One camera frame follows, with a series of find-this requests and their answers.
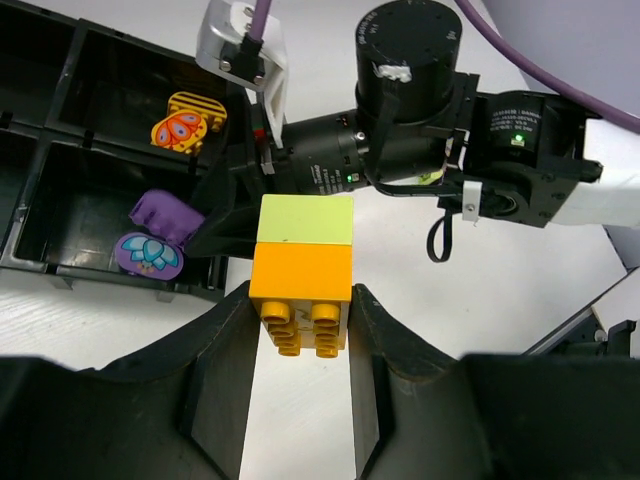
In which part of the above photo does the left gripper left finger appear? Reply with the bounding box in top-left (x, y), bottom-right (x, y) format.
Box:
top-left (1, 284), bottom-right (260, 479)

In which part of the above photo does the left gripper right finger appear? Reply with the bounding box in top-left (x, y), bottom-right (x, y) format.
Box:
top-left (349, 284), bottom-right (639, 479)

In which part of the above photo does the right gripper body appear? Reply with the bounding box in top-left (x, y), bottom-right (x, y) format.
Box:
top-left (187, 89), bottom-right (290, 259)

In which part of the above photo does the purple arch lego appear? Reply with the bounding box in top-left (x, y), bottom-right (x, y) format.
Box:
top-left (129, 189), bottom-right (205, 250)

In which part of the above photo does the orange rounded lego block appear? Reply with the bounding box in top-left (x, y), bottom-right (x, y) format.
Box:
top-left (150, 91), bottom-right (228, 157)

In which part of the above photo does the orange and lime lego stack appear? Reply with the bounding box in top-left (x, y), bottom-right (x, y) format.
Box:
top-left (249, 194), bottom-right (354, 359)

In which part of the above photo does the purple flower lego block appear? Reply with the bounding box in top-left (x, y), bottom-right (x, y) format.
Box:
top-left (114, 233), bottom-right (184, 281)

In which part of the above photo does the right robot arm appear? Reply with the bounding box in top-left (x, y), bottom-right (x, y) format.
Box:
top-left (186, 1), bottom-right (639, 263)

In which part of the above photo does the black compartment tray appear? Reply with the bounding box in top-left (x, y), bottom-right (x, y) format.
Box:
top-left (1, 1), bottom-right (247, 301)

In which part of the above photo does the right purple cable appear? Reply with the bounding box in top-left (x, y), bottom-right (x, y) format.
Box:
top-left (454, 0), bottom-right (640, 134)

